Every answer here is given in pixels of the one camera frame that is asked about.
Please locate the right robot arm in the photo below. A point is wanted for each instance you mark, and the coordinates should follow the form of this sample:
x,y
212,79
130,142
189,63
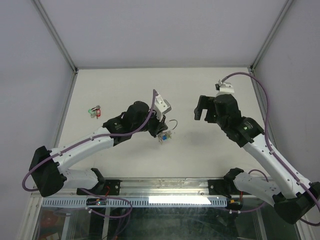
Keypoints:
x,y
290,193

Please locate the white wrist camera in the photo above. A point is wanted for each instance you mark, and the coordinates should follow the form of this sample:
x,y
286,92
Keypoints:
x,y
224,88
161,107

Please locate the aluminium frame post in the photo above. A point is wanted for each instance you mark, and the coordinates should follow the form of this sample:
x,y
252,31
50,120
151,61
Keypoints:
x,y
54,34
272,33

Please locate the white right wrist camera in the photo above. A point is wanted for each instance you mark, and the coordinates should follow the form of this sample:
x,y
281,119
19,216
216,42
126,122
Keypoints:
x,y
224,88

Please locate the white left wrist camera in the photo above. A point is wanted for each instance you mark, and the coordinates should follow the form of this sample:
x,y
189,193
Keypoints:
x,y
161,107

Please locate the silver keyring with keys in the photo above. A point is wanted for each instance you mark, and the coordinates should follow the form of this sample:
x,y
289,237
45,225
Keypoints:
x,y
165,135

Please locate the key with red tag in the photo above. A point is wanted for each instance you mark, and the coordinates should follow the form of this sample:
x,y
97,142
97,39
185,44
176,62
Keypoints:
x,y
97,113

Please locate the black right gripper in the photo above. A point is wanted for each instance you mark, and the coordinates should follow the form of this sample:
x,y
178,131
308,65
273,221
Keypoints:
x,y
204,103

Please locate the left aluminium frame post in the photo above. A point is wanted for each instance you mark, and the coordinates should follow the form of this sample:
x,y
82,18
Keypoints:
x,y
54,34

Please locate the metal mounting rail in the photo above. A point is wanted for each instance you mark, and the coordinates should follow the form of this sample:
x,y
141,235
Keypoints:
x,y
133,187

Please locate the key with green tag left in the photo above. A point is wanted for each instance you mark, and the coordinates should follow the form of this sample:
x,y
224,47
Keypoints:
x,y
92,111

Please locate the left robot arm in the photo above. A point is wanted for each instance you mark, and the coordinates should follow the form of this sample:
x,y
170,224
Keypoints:
x,y
51,169

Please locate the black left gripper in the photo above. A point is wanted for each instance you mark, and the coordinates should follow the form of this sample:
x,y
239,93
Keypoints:
x,y
160,126

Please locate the right aluminium frame post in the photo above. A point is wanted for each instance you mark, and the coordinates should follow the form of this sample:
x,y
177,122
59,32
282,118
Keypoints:
x,y
272,33

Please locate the white slotted cable duct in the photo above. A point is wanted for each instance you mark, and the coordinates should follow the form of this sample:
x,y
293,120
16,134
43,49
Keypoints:
x,y
136,202

